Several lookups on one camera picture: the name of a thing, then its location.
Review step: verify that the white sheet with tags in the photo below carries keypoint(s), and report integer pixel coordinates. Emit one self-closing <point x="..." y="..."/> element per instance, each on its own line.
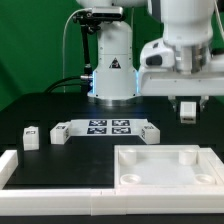
<point x="107" y="127"/>

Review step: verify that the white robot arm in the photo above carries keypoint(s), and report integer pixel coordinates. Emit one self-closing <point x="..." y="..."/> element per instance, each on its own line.
<point x="179" y="60"/>

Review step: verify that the white square tabletop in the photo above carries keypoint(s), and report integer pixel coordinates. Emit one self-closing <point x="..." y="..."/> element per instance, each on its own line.
<point x="164" y="166"/>

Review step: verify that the white U-shaped obstacle fence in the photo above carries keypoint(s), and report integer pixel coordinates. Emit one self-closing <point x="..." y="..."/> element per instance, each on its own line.
<point x="115" y="201"/>

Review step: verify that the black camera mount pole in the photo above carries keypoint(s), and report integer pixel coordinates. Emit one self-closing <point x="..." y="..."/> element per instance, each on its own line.
<point x="88" y="26"/>

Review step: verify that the green backdrop curtain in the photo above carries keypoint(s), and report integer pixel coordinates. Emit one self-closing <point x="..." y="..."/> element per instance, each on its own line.
<point x="41" y="48"/>

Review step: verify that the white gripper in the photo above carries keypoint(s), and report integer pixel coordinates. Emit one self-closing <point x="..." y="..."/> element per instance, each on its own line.
<point x="161" y="82"/>

